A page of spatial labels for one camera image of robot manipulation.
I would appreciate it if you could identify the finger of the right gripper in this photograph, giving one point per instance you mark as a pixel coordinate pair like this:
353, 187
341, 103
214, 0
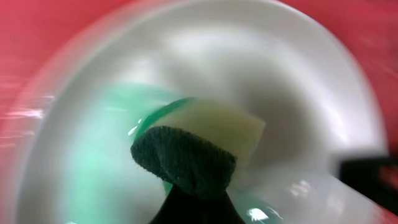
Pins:
375, 178

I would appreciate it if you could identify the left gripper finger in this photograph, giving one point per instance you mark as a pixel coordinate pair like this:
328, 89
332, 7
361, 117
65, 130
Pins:
181, 208

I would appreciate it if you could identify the green yellow sponge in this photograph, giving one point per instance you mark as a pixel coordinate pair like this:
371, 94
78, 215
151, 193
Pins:
196, 144

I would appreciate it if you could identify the white plate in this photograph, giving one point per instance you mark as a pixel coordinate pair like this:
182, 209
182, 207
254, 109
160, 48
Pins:
74, 126

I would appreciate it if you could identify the red plastic tray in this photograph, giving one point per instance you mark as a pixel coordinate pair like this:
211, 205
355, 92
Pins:
38, 36

